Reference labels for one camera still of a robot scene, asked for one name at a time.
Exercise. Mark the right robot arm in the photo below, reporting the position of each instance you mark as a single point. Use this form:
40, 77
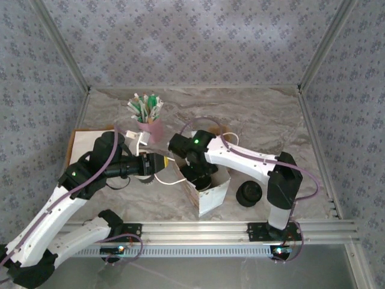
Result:
240, 156

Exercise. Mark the aluminium frame post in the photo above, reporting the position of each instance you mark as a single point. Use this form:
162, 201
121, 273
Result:
66, 51
321, 51

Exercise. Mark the stack of paper cups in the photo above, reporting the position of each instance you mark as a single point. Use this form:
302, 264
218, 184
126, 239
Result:
147, 180

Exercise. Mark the steel sheet shelf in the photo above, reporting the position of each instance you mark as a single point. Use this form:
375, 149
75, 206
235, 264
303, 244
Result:
195, 274

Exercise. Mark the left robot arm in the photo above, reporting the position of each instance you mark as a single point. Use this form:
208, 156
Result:
45, 216

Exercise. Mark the stack of white napkins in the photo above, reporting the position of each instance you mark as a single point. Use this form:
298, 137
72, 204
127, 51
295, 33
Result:
82, 143

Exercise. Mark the pink straw holder cup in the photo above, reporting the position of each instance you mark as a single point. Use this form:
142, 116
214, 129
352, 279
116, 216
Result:
155, 131

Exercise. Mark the aluminium table side rail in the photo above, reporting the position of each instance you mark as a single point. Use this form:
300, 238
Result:
79, 120
315, 135

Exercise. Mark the brown cardboard napkin tray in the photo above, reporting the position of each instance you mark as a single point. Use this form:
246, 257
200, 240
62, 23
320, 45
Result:
69, 150

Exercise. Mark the stack of black cup lids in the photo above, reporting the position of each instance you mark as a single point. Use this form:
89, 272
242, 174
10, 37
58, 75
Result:
249, 192

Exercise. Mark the paper coffee cup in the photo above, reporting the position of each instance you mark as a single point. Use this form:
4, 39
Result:
209, 189

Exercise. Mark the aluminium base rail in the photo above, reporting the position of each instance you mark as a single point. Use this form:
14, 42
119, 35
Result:
195, 228

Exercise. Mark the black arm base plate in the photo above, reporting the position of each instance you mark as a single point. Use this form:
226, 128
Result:
135, 231
255, 231

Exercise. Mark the white paper gift bag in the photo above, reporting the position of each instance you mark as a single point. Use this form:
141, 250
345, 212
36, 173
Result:
210, 201

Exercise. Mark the black plastic cup lid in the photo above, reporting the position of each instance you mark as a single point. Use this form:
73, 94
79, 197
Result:
202, 185

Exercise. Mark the controller board with LED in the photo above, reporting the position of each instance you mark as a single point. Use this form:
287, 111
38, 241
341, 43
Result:
115, 249
281, 250

